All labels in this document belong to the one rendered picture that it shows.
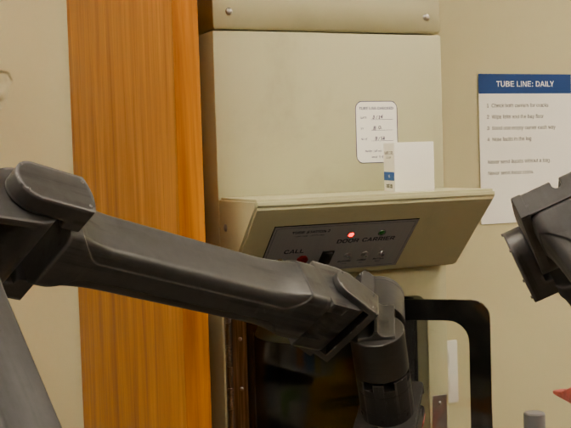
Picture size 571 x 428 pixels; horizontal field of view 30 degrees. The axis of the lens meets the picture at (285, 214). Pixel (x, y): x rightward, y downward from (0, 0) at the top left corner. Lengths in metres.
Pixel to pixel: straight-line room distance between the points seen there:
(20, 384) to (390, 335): 0.48
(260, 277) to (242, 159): 0.33
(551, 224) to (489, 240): 1.13
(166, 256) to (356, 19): 0.56
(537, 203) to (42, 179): 0.39
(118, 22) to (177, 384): 0.47
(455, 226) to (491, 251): 0.66
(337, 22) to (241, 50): 0.14
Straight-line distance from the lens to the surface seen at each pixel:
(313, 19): 1.34
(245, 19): 1.31
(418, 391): 1.19
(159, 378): 1.28
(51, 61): 1.67
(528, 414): 1.45
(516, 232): 0.96
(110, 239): 0.87
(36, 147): 1.66
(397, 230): 1.30
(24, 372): 0.72
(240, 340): 1.28
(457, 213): 1.32
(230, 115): 1.29
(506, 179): 2.01
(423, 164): 1.31
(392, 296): 1.16
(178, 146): 1.17
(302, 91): 1.33
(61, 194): 0.82
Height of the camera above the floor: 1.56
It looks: 3 degrees down
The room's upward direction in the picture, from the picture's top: 2 degrees counter-clockwise
